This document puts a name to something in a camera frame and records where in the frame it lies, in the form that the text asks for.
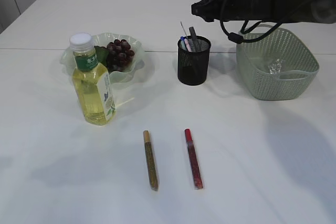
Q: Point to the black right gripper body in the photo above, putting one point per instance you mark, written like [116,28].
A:
[234,10]

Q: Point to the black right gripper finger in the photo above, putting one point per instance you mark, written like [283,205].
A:
[206,10]

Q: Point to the silver glitter pen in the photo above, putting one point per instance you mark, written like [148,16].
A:
[195,39]

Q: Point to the pink handled scissors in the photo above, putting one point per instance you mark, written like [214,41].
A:
[187,44]

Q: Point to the blue handled scissors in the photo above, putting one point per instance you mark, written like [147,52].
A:
[183,46]

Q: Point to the clear plastic sheet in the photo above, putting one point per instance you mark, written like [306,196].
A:
[275,66]

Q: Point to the purple grape bunch with leaf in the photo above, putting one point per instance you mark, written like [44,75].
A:
[117,55]

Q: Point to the green tea bottle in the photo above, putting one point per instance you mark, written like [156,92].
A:
[91,81]

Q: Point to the red glitter pen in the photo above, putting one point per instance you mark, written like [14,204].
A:
[197,179]

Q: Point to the gold glitter pen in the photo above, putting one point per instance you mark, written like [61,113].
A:
[150,161]

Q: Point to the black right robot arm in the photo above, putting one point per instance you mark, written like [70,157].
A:
[311,11]

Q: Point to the black mesh pen holder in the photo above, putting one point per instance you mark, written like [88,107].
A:
[192,67]

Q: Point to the green woven plastic basket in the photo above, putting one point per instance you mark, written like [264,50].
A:
[298,71]

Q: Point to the pale green wavy plate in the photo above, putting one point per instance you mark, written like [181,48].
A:
[103,39]

